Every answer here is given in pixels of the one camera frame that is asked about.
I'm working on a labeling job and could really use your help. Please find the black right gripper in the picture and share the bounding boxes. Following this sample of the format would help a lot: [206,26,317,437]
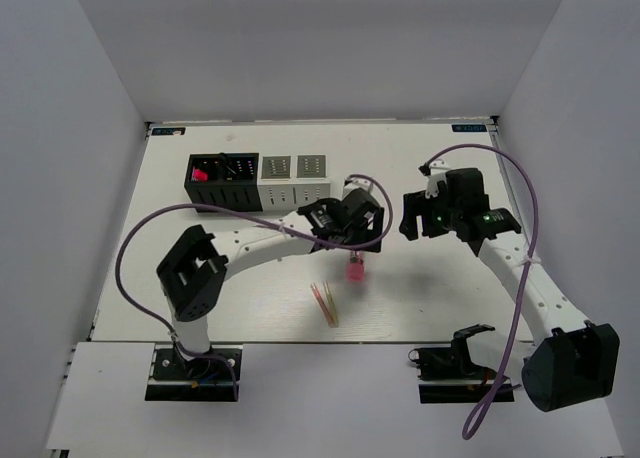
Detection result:
[399,186,462,241]

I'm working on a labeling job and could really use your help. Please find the black handled scissors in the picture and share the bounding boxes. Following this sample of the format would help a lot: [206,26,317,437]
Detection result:
[217,153,237,178]

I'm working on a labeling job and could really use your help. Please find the yellow thin highlighter pen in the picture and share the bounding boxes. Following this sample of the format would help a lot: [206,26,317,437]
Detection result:
[323,281,339,327]

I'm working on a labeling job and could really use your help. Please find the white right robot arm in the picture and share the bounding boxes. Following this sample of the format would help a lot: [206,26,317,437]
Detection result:
[400,160,620,412]

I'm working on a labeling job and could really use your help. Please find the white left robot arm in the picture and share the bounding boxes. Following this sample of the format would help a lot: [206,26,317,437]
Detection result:
[156,188,385,377]

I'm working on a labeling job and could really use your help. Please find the white slotted organizer box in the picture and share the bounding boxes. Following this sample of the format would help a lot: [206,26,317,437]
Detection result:
[257,155,331,213]

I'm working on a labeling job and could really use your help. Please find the right blue table label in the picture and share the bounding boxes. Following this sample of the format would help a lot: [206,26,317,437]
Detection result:
[451,123,487,133]

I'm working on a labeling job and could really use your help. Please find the blue table label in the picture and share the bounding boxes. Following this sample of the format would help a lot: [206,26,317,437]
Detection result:
[451,123,487,133]
[151,127,186,136]

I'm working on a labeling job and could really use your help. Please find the black slotted organizer box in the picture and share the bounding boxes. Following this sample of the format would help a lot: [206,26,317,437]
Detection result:
[184,153,263,212]

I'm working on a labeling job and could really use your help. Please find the left blue table label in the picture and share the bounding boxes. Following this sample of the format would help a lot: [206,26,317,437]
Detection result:
[151,127,186,136]

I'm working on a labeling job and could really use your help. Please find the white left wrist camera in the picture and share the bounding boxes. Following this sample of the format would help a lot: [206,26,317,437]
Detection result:
[342,176,374,196]

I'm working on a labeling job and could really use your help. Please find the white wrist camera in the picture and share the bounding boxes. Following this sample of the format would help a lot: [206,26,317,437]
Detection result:
[342,176,374,196]
[419,159,451,199]

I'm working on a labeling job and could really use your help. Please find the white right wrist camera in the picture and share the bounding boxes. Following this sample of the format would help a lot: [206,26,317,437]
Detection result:
[419,159,451,199]

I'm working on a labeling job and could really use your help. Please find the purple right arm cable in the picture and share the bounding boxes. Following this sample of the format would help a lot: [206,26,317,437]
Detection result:
[418,143,540,439]

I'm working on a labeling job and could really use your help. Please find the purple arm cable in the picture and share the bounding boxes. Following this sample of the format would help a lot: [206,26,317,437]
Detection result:
[418,143,540,439]
[114,173,394,402]

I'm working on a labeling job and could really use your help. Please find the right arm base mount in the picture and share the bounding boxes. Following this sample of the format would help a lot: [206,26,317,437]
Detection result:
[407,324,507,405]

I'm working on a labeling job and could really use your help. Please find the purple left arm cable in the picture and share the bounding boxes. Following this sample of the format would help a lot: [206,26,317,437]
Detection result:
[114,173,394,402]

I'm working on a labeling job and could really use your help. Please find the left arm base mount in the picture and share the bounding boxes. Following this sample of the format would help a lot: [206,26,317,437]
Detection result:
[145,346,243,403]

